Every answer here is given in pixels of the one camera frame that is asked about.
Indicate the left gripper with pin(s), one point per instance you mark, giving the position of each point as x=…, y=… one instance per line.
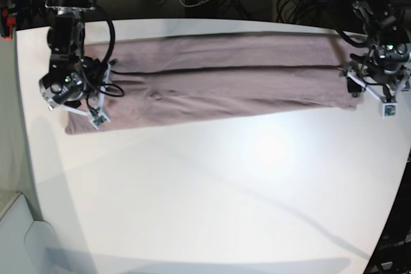
x=377, y=72

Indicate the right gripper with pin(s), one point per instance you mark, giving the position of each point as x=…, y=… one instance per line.
x=95, y=86

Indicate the pink t-shirt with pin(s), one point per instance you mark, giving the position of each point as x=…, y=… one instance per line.
x=184, y=79

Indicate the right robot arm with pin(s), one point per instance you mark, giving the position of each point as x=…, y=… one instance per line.
x=66, y=35

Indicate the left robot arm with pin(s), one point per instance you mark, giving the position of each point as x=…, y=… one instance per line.
x=386, y=60

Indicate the red and black clamp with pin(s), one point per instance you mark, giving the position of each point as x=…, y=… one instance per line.
x=8, y=23

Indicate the white bin corner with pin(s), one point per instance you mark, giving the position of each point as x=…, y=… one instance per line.
x=25, y=243

